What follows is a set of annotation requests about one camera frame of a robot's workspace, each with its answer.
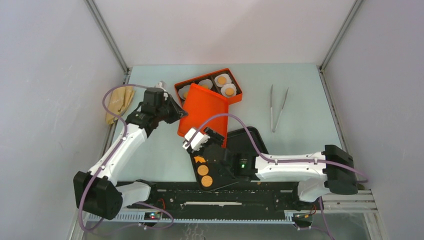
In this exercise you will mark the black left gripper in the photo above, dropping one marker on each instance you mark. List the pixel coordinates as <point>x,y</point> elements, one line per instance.
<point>178,112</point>

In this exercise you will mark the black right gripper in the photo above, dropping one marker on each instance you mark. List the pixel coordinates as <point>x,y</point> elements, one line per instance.
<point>216,140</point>

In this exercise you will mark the black baking tray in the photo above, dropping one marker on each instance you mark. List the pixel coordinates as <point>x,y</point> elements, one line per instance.
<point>241,140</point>

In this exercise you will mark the orange box lid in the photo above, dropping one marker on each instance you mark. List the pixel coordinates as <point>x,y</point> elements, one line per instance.
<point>200,104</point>

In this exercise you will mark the orange cookie box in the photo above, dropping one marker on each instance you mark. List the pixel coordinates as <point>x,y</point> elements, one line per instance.
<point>235,99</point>

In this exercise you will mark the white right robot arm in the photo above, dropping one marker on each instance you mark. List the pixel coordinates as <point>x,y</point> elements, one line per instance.
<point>315,174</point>

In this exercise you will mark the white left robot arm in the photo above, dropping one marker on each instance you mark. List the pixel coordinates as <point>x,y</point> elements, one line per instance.
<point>96,191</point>

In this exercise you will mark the white paper cupcake liner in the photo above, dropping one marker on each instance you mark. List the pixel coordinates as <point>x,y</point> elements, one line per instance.
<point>229,80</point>
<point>232,86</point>
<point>206,82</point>
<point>182,90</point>

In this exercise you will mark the beige crumpled cloth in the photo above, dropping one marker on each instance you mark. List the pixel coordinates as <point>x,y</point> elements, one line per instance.
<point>121,99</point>

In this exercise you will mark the orange fish cookie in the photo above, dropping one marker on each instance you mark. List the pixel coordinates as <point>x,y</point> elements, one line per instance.
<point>199,160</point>

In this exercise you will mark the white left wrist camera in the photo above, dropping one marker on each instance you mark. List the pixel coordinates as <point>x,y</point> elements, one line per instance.
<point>161,85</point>

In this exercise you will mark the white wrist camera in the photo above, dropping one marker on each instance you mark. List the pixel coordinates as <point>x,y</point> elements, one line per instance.
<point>194,140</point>
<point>161,85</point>

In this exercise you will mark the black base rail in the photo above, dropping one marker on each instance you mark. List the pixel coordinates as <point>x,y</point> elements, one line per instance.
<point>241,203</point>

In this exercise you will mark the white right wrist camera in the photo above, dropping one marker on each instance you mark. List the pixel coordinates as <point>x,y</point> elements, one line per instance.
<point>194,140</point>

